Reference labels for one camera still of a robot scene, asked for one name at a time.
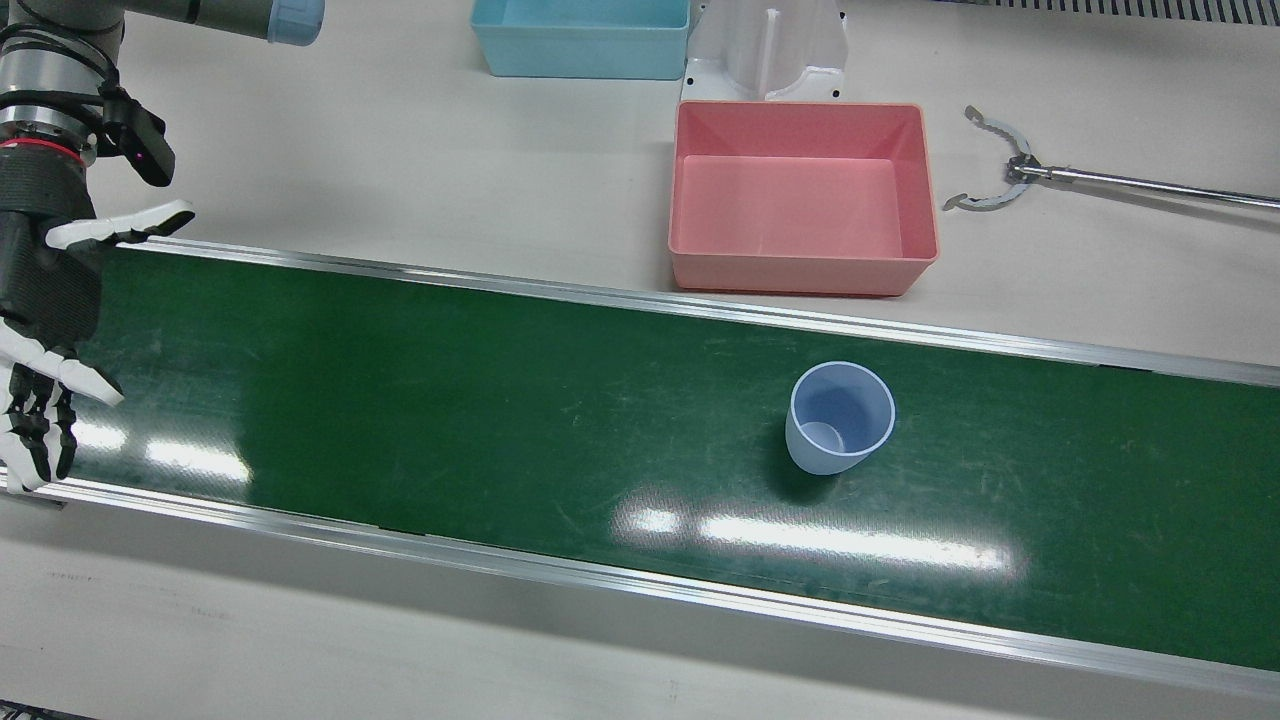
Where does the right white dexterous robot hand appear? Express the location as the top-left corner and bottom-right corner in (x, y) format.
(0, 145), (197, 494)

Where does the blue plastic box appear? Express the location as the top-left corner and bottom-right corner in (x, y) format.
(470, 0), (693, 81)

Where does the pink plastic box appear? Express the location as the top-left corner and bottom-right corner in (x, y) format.
(667, 100), (941, 298)

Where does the light blue plastic cup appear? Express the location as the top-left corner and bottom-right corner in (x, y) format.
(784, 360), (898, 477)

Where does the metal reacher grabber tool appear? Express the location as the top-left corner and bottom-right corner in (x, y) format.
(942, 105), (1280, 213)

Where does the metal roller track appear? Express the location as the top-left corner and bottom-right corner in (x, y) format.
(935, 0), (1280, 27)

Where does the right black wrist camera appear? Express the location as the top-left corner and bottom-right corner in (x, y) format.
(95, 88), (178, 189)

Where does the green conveyor belt aluminium frame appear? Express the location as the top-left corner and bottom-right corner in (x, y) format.
(0, 235), (1280, 701)

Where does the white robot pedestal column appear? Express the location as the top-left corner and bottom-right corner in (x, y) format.
(680, 0), (851, 104)

